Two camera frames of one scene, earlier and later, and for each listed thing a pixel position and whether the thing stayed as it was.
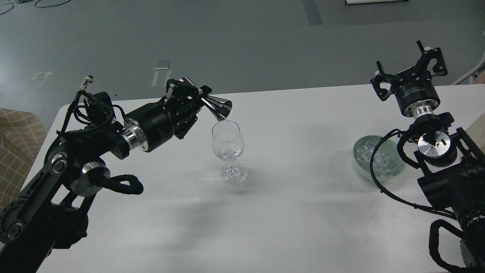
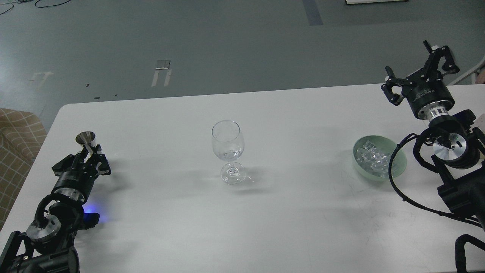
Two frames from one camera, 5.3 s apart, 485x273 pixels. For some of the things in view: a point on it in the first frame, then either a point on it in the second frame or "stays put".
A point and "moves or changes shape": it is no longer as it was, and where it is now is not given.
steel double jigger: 221,108 moves or changes shape
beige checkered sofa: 22,136 stays put
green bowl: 388,162 stays put
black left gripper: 149,127 -> 75,174
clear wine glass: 228,144 stays put
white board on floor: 349,2 stays put
